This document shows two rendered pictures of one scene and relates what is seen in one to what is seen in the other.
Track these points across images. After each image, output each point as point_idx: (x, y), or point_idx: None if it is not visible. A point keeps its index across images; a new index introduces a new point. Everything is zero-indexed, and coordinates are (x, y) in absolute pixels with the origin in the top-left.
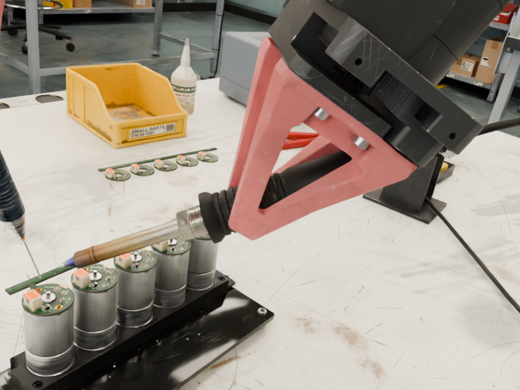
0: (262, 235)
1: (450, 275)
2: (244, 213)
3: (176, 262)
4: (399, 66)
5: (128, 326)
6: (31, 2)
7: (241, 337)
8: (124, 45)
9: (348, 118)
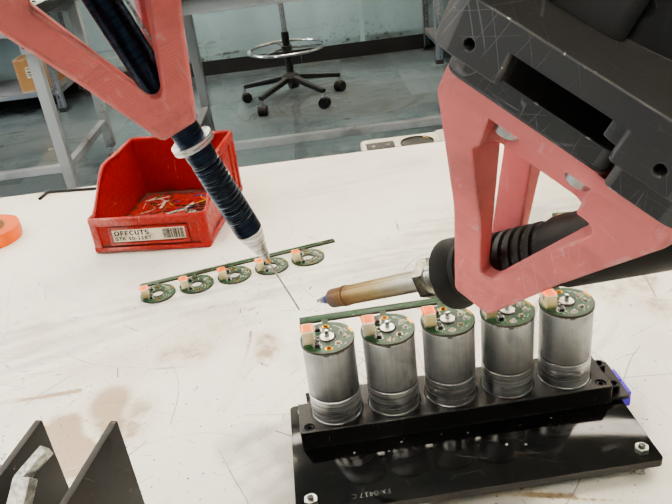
0: (496, 308)
1: None
2: (465, 271)
3: (503, 337)
4: (531, 47)
5: (434, 401)
6: None
7: (583, 471)
8: None
9: (534, 135)
